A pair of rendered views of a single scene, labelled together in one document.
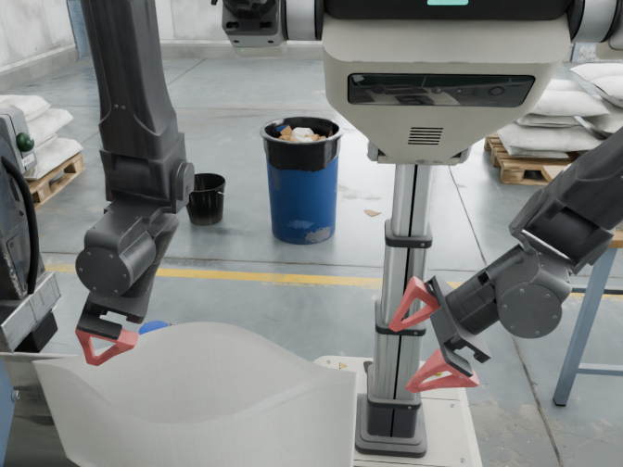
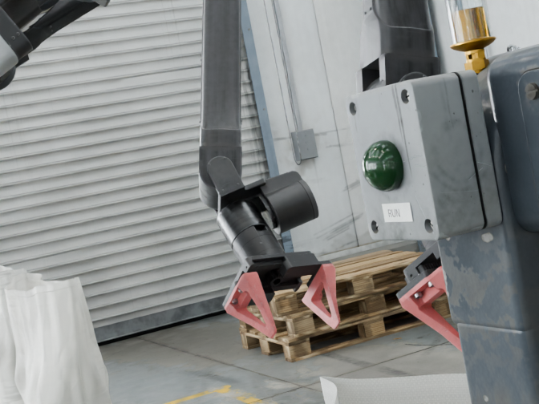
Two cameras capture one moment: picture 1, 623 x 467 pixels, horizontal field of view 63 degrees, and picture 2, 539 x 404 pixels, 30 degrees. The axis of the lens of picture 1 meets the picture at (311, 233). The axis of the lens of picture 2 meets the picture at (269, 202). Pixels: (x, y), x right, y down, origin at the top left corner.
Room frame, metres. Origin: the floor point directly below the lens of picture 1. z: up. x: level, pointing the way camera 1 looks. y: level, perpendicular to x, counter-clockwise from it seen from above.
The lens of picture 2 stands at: (1.12, 0.93, 1.31)
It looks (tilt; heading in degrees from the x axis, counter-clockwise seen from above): 3 degrees down; 239
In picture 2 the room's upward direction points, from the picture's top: 11 degrees counter-clockwise
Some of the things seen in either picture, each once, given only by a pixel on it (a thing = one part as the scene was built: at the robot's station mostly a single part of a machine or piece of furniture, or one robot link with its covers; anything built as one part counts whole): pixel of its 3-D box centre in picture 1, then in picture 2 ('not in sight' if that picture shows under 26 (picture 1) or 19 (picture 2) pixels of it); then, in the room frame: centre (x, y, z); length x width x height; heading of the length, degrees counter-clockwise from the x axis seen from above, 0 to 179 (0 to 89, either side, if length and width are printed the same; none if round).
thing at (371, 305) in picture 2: not in sight; (342, 300); (-2.59, -4.64, 0.22); 1.21 x 0.84 x 0.14; 174
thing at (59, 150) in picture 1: (36, 157); not in sight; (3.58, 2.03, 0.20); 0.67 x 0.43 x 0.15; 174
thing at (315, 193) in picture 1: (302, 181); not in sight; (2.81, 0.05, 0.32); 0.51 x 0.48 x 0.65; 174
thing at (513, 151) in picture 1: (529, 141); not in sight; (3.86, -1.72, 0.20); 0.66 x 0.42 x 0.13; 171
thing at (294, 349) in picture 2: not in sight; (344, 321); (-2.57, -4.64, 0.07); 1.20 x 0.82 x 0.14; 172
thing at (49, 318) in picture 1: (36, 323); not in sight; (0.68, 0.47, 0.98); 0.09 x 0.05 x 0.05; 174
